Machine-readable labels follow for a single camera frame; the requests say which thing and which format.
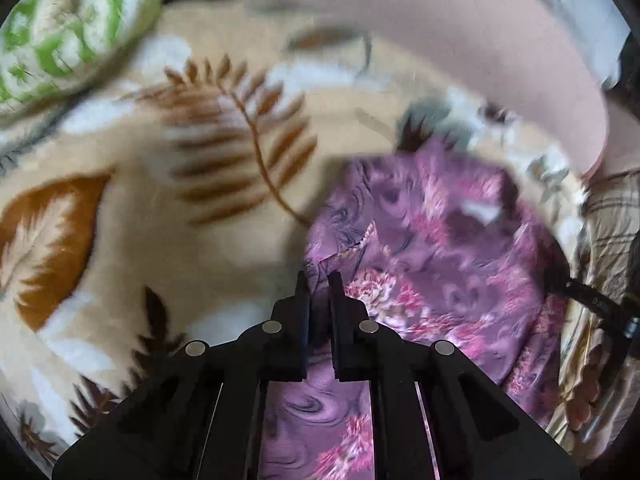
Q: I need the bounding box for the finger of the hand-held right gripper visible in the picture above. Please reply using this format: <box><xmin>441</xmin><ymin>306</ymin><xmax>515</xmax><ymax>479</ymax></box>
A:
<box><xmin>547</xmin><ymin>267</ymin><xmax>640</xmax><ymax>397</ymax></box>

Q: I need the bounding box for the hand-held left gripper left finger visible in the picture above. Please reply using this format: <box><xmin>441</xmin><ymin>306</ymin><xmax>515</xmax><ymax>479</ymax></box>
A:
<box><xmin>52</xmin><ymin>271</ymin><xmax>309</xmax><ymax>480</ymax></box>

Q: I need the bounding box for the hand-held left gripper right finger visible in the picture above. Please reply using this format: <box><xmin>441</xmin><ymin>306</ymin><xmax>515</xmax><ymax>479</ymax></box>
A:
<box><xmin>328</xmin><ymin>271</ymin><xmax>582</xmax><ymax>480</ymax></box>

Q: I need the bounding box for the purple floral garment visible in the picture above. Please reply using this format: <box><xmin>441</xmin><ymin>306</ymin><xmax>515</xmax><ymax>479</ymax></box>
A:
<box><xmin>257</xmin><ymin>137</ymin><xmax>573</xmax><ymax>480</ymax></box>

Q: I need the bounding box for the plaid cloth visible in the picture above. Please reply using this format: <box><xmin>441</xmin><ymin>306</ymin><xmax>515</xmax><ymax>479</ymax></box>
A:
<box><xmin>581</xmin><ymin>169</ymin><xmax>640</xmax><ymax>313</ymax></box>

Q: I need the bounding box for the beige leaf print blanket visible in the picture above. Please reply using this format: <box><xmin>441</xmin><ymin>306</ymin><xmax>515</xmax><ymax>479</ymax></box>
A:
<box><xmin>0</xmin><ymin>7</ymin><xmax>613</xmax><ymax>476</ymax></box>

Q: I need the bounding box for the white grey cloth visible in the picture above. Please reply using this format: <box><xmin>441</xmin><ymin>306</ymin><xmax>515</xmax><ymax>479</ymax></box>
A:
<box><xmin>515</xmin><ymin>0</ymin><xmax>629</xmax><ymax>92</ymax></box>

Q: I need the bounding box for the pale pink cushion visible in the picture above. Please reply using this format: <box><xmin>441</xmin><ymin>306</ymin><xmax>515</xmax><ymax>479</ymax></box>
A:
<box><xmin>274</xmin><ymin>0</ymin><xmax>612</xmax><ymax>181</ymax></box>

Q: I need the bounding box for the green white patterned pillow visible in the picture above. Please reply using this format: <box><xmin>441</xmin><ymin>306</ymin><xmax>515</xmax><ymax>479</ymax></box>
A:
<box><xmin>0</xmin><ymin>0</ymin><xmax>174</xmax><ymax>113</ymax></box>

